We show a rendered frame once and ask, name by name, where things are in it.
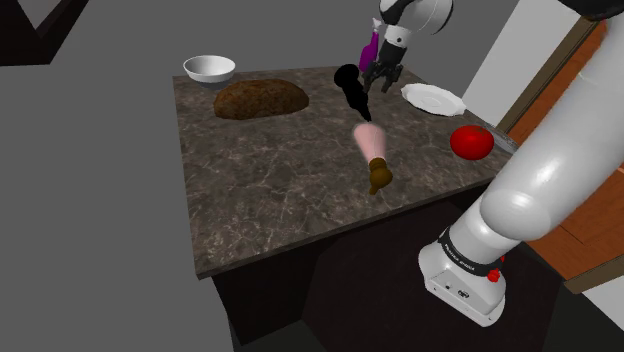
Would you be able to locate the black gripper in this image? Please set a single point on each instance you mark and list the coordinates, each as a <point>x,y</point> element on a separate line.
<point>390,57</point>

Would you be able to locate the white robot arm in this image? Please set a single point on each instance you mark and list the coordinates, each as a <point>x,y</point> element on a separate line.
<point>551,161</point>

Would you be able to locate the purple spray bottle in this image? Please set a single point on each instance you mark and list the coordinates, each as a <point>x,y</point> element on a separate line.
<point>368,54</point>

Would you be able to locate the black bottle-shaped object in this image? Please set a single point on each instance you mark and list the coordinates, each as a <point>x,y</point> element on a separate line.
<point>355,92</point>

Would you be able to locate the white plate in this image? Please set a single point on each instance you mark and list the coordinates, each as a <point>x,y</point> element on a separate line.
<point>433,100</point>

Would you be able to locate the red tomato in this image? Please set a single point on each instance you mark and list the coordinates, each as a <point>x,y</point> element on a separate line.
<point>471,142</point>

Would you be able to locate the brown bread loaf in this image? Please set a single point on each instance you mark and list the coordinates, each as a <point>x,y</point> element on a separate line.
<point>261,99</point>

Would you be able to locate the white bowl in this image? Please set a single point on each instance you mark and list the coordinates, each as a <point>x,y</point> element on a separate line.
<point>209,67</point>

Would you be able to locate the orange wooden door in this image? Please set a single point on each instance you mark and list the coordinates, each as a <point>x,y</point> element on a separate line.
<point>592,219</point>

